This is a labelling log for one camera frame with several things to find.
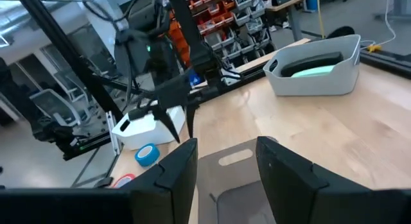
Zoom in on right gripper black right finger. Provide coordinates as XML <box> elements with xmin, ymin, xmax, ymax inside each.
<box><xmin>256</xmin><ymin>136</ymin><xmax>370</xmax><ymax>224</ymax></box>

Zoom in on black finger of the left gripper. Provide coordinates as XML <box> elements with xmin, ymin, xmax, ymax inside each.
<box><xmin>185</xmin><ymin>104</ymin><xmax>197</xmax><ymax>139</ymax></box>
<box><xmin>152</xmin><ymin>107</ymin><xmax>180</xmax><ymax>144</ymax></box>

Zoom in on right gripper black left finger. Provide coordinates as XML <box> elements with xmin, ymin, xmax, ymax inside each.
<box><xmin>131</xmin><ymin>137</ymin><xmax>199</xmax><ymax>224</ymax></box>

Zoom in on light blue tape roll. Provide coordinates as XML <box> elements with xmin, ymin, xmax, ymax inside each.
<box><xmin>134</xmin><ymin>142</ymin><xmax>161</xmax><ymax>168</ymax></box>

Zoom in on red tape roll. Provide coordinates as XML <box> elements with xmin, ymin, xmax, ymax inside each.
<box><xmin>112</xmin><ymin>173</ymin><xmax>136</xmax><ymax>189</ymax></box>

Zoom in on light grey plastic bin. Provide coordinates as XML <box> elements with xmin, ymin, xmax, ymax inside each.
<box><xmin>263</xmin><ymin>33</ymin><xmax>362</xmax><ymax>97</ymax></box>

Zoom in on white plastic bin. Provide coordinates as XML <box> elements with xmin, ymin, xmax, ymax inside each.
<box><xmin>111</xmin><ymin>105</ymin><xmax>187</xmax><ymax>151</ymax></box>

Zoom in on smoky translucent plastic bin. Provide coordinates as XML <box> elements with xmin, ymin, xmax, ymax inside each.
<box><xmin>195</xmin><ymin>137</ymin><xmax>280</xmax><ymax>224</ymax></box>

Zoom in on orange and grey bin rack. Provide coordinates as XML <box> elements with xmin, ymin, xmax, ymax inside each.
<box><xmin>166</xmin><ymin>0</ymin><xmax>274</xmax><ymax>87</ymax></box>

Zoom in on white office chair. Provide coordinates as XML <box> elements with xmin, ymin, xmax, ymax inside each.
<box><xmin>30</xmin><ymin>88</ymin><xmax>85</xmax><ymax>127</ymax></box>

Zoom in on wooden background desk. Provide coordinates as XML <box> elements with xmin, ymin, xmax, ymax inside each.
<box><xmin>266</xmin><ymin>0</ymin><xmax>317</xmax><ymax>42</ymax></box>

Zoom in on grey desk foot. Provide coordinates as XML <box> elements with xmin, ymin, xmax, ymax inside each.
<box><xmin>374</xmin><ymin>0</ymin><xmax>411</xmax><ymax>22</ymax></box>

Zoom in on yellow hanging cable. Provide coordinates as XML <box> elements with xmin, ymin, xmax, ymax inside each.
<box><xmin>316</xmin><ymin>0</ymin><xmax>326</xmax><ymax>39</ymax></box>

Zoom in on white floor cable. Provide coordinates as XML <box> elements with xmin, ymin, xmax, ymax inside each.
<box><xmin>362</xmin><ymin>0</ymin><xmax>398</xmax><ymax>47</ymax></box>

